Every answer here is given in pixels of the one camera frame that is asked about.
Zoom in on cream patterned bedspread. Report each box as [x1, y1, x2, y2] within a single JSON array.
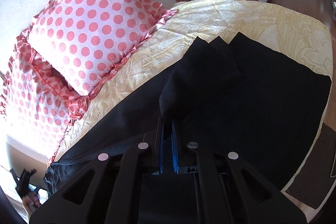
[[48, 0, 334, 217]]

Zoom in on dark floor mat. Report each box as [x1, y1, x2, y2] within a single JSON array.
[[286, 124, 335, 209]]

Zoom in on polka dot pillow near door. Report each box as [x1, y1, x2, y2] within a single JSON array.
[[28, 0, 174, 96]]

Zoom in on wooden cabinet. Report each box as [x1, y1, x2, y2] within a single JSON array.
[[266, 0, 336, 38]]

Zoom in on polka dot pillow near window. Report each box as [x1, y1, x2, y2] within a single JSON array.
[[1, 35, 88, 162]]

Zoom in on person's left hand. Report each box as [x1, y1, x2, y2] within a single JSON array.
[[22, 192, 42, 215]]

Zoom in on black pants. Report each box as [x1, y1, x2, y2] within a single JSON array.
[[44, 33, 331, 194]]

